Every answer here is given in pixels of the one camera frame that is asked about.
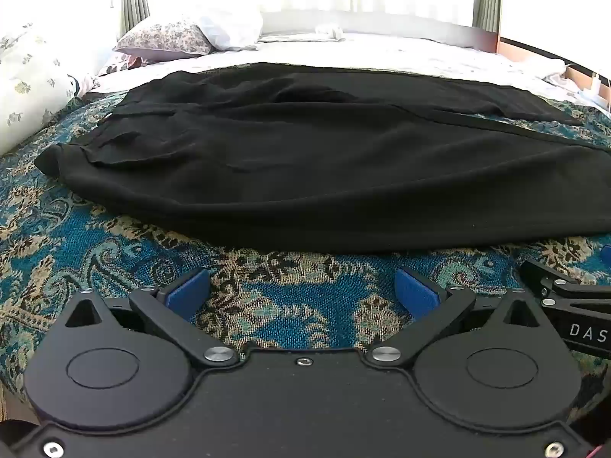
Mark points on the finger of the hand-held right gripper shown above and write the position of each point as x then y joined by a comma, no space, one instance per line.
607,254
549,279

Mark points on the green floral white pillow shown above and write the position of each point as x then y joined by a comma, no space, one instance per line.
28,86

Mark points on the plain white pillow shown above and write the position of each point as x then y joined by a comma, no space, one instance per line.
231,31

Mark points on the crumpled white cloth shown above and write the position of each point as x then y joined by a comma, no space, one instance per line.
561,74

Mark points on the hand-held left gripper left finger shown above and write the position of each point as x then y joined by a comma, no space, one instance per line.
187,291

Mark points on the white bed sheet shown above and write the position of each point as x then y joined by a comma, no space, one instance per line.
382,59

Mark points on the teal patterned blanket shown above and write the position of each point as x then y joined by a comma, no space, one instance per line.
286,286

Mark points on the red patterned cloth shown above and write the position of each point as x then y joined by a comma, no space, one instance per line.
121,63

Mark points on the wooden bed frame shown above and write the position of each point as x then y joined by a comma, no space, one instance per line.
549,52

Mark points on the purple floral pillow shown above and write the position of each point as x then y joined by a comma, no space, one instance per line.
164,38

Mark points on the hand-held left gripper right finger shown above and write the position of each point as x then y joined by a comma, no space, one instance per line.
416,293

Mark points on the black pants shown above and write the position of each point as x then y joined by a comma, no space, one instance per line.
305,162

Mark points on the rolled white cloth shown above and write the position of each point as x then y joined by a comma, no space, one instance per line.
330,32

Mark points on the light blue cloth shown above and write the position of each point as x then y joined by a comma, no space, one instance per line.
594,98

